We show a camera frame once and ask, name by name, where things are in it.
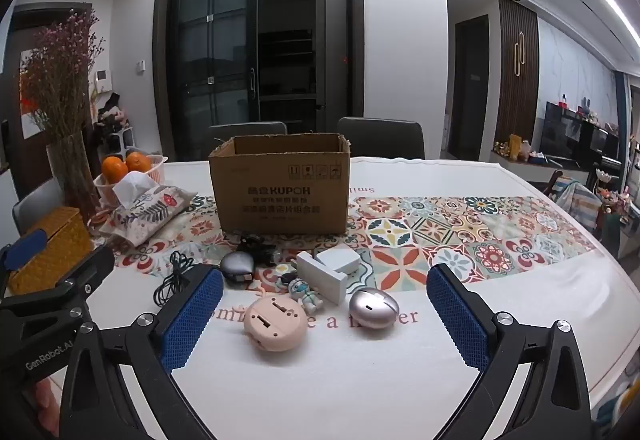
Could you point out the floral fabric tissue cover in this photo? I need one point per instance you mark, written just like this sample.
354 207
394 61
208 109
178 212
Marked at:
145 215

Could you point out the astronaut figurine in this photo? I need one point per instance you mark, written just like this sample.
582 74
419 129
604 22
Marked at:
302 295

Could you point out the grey refrigerator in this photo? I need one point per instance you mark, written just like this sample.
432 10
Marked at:
330 60

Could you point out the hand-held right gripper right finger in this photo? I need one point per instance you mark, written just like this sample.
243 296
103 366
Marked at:
457 320

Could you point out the dark interior door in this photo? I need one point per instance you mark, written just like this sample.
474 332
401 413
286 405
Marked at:
470 85

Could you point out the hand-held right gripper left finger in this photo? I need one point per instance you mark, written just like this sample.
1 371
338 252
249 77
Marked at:
192 315

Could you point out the light grey chair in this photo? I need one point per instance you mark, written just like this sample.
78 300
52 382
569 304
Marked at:
35 210

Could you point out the white phone stand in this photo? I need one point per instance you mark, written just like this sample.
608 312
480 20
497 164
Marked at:
320 280

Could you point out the white storage shelf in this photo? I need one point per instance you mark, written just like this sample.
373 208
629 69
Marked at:
120 138

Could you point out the wall intercom panel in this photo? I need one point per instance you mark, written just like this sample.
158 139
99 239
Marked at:
104 75

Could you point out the white plastic fruit basket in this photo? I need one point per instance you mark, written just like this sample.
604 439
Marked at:
157 170

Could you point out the chair with striped cloth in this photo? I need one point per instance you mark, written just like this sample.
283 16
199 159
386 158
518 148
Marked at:
575 195

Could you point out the white charger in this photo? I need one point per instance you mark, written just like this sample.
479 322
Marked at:
342 260

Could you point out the person's left hand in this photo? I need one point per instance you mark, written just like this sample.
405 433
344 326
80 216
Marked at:
45 405

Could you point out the silver egg-shaped device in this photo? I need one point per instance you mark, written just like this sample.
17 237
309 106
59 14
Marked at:
372 307

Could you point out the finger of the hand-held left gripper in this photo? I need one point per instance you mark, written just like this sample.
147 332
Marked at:
22 247
90 270

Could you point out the wood slat wall panel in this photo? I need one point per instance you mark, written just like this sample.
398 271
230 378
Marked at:
505 70

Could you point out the white television cabinet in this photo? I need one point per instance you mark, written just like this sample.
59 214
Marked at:
510 163

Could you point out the black clip mount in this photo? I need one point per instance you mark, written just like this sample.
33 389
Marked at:
257 251

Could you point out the dark glass sliding door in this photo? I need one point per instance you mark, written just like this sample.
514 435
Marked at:
215 45

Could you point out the orange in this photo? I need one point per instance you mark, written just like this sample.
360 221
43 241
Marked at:
138 162
114 169

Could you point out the glass vase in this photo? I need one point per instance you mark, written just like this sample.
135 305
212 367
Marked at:
70 175

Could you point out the white tissue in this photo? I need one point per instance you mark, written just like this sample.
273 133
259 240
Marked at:
132 187

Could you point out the dried purple flowers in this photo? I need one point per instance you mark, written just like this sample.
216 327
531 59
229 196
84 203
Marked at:
60 70

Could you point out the pink round device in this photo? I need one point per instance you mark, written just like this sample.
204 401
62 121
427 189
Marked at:
275 322

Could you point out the yellow woven box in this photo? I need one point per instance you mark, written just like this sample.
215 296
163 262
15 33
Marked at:
55 240

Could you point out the dark wooden door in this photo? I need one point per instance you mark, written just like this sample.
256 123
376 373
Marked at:
12 70

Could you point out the gold loop ornament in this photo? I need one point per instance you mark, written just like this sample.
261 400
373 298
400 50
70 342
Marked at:
519 55

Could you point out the black television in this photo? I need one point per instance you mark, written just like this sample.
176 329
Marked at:
565 130

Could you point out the patterned white tablecloth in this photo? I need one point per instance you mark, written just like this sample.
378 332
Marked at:
350 380

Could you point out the dark grey dining chair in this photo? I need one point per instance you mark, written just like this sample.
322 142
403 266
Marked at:
250 130
380 135

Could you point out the brown cardboard box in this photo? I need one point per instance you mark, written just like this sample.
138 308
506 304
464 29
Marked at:
280 190

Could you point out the grey teardrop-shaped device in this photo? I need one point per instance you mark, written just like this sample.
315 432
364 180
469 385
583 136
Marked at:
235 265

